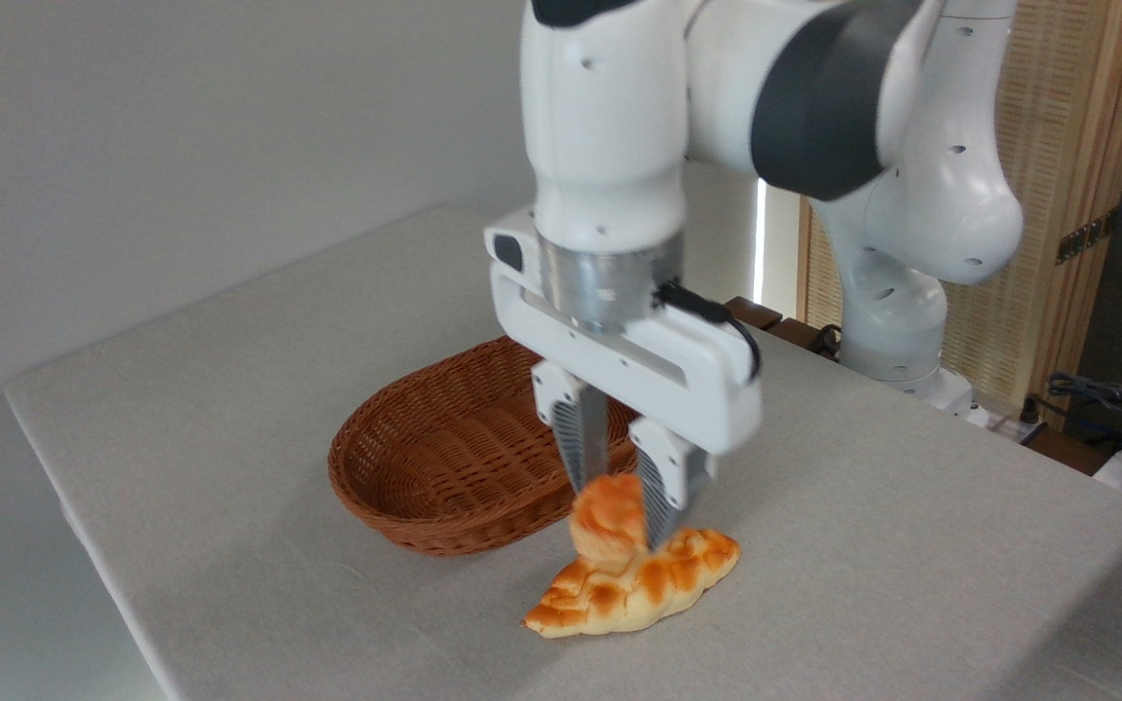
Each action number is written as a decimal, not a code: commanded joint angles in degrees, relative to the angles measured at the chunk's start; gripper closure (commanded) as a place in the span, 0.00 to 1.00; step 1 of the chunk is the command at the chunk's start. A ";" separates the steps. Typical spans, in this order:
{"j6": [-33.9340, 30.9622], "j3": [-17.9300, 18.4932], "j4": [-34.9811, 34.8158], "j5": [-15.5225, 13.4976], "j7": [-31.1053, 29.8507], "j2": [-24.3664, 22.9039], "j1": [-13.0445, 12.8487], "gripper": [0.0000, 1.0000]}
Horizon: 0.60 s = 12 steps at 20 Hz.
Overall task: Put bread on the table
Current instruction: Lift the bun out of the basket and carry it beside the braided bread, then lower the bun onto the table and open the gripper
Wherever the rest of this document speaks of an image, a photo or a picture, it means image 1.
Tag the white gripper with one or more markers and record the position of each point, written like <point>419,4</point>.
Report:
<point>697,385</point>

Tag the round orange bread bun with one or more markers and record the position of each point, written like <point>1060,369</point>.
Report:
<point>608,526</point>

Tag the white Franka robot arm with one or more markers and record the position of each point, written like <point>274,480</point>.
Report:
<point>610,117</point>

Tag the braided golden bread loaf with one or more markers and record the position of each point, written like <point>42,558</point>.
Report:
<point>658,584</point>

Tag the brown wicker oval basket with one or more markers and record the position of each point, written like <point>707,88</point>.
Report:
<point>444,438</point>

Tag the dark brown wooden furniture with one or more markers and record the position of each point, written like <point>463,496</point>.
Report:
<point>785,326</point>

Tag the white power strip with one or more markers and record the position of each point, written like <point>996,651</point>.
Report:
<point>1007,424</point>

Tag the black screen hinge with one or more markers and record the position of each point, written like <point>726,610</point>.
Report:
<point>1085,237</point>

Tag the bamboo folding screen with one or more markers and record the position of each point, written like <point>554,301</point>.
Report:
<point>1077,107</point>

